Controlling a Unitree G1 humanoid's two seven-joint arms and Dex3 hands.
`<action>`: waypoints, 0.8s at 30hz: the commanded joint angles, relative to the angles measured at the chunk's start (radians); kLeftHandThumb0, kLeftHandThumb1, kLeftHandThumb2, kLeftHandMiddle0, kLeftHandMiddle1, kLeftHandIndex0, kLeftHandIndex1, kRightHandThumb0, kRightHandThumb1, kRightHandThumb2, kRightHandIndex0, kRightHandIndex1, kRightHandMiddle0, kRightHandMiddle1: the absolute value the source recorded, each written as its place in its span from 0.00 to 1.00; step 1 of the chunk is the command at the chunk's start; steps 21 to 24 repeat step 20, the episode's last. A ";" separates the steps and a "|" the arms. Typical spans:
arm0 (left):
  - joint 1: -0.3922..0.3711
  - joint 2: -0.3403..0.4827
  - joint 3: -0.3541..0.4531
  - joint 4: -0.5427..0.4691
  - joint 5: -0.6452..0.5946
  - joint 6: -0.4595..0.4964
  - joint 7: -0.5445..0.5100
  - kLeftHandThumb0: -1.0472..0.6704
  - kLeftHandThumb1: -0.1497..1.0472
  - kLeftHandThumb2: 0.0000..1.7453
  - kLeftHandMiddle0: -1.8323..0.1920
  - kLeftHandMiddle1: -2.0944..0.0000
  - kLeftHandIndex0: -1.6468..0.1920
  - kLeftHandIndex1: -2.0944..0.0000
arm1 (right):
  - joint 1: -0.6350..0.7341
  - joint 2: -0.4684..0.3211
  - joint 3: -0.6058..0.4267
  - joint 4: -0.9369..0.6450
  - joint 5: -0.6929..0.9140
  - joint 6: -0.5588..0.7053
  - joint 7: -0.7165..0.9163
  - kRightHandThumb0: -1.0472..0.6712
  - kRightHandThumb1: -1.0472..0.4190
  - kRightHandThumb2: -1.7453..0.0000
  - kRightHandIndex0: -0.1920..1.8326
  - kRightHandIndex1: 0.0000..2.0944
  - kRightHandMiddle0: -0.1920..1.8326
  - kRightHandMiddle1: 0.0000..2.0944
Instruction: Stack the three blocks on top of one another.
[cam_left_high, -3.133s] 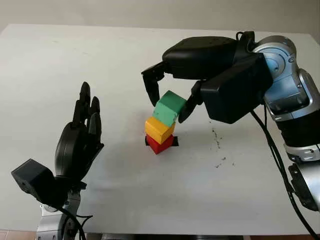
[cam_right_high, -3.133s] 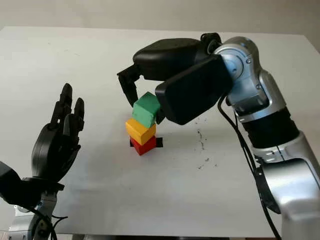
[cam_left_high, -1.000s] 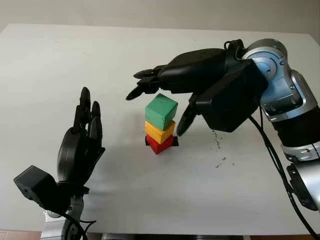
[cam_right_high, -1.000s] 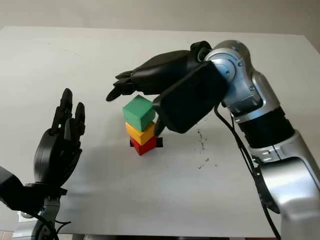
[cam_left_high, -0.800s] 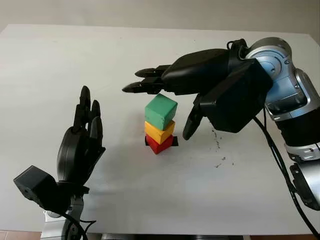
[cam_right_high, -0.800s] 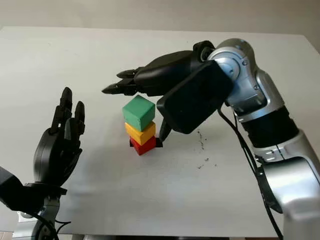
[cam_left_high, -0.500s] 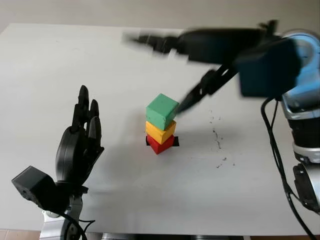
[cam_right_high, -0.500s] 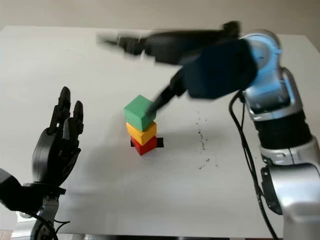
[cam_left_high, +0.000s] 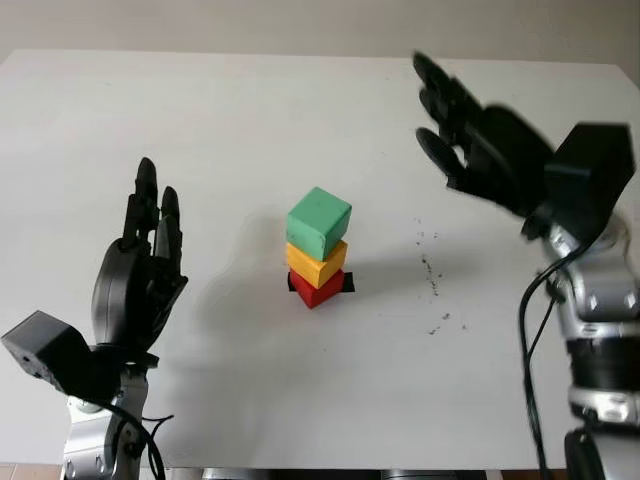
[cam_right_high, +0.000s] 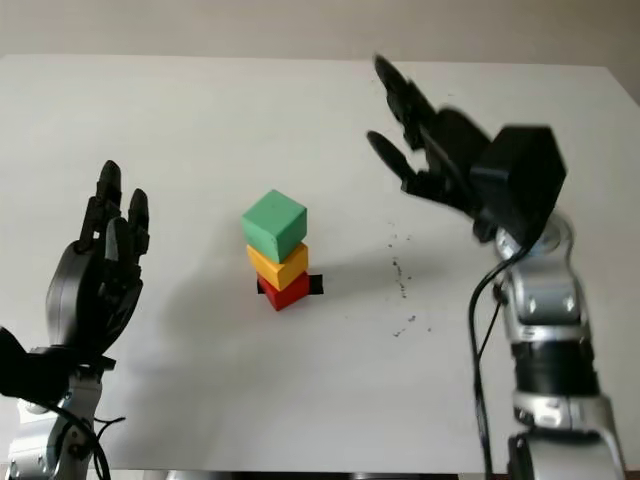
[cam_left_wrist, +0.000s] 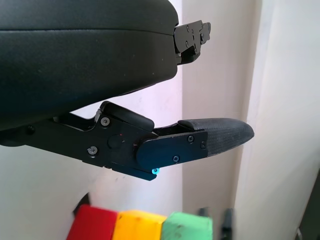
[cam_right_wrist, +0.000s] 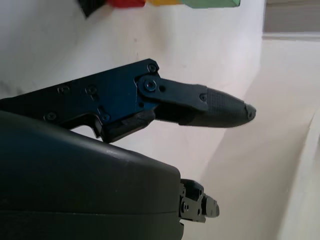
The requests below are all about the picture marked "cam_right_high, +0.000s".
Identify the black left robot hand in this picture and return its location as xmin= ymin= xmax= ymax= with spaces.
xmin=44 ymin=159 xmax=152 ymax=359

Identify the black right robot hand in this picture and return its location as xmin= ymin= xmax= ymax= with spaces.
xmin=366 ymin=53 xmax=494 ymax=222

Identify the green block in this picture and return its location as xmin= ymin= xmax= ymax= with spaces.
xmin=241 ymin=189 xmax=308 ymax=263

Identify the yellow block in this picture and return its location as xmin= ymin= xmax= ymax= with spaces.
xmin=246 ymin=242 xmax=310 ymax=292

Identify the red block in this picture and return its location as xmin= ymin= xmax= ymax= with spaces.
xmin=258 ymin=272 xmax=312 ymax=312

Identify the black tape strip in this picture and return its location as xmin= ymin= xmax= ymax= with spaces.
xmin=256 ymin=273 xmax=325 ymax=296

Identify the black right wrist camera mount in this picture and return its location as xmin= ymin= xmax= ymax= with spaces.
xmin=469 ymin=125 xmax=569 ymax=247

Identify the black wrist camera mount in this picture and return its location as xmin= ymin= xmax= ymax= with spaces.
xmin=0 ymin=326 xmax=118 ymax=407
xmin=469 ymin=125 xmax=569 ymax=247

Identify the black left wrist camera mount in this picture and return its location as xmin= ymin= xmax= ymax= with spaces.
xmin=0 ymin=326 xmax=118 ymax=407

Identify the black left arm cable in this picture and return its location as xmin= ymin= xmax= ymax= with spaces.
xmin=43 ymin=399 xmax=127 ymax=480

